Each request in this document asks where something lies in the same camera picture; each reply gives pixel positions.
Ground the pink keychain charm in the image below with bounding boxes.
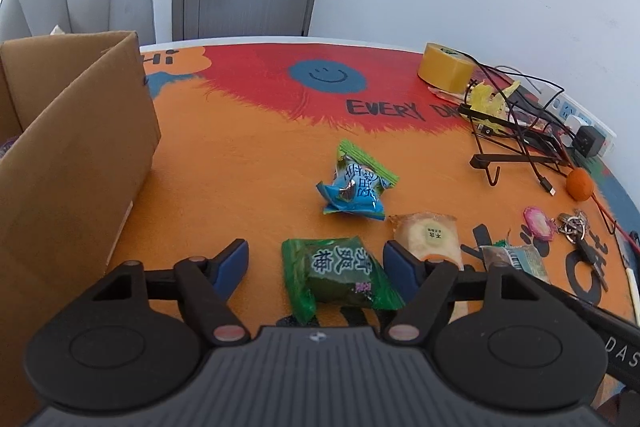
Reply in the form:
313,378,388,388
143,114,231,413
523,206,555,239

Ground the bunch of keys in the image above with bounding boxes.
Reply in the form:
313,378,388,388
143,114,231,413
557,209,611,293

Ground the green snack packet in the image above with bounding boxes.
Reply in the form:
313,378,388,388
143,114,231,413
281,236,405,327

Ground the round yellow pastry packet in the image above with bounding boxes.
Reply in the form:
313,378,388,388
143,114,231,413
389,212,466,273

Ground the black metal phone stand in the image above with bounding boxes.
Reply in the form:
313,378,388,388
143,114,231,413
457,103,573,186

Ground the crumpled yellow wrapper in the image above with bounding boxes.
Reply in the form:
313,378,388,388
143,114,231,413
467,79,521,128

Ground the colourful printed table mat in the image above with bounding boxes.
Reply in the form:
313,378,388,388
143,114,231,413
107,36,640,333

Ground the white handled knife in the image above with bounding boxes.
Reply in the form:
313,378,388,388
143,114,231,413
625,268,640,325

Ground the dark red flat case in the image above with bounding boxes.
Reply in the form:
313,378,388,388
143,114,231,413
500,77,561,142

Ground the black usb cable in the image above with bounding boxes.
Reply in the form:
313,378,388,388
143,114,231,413
465,49,568,196

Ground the thin red cable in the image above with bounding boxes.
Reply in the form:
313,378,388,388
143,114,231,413
592,197,632,238

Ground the yellow tape roll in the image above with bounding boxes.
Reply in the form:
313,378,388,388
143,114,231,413
417,42,476,92

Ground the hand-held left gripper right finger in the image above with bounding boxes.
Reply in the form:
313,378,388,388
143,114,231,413
382,241,556,348

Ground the white plug adapter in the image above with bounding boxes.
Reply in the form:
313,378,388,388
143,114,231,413
564,113,595,134

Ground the small orange fruit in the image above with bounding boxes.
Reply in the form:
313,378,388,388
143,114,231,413
566,169,595,200

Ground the blue green candy packet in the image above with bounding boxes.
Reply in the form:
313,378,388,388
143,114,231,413
315,139,401,222

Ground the black charger plug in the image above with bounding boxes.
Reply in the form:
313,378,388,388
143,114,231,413
572,126,606,158

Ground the white power strip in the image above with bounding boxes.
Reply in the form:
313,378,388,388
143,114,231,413
540,86,617,158

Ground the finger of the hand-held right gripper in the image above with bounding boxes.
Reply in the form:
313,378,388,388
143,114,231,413
515,271,607,344

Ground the brown cardboard box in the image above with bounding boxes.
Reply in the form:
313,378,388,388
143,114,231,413
0,31,162,425

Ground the teal clear snack packet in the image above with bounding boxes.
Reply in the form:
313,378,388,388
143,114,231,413
479,243,551,284

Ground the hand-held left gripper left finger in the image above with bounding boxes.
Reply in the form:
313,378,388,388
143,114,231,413
75,238,251,348

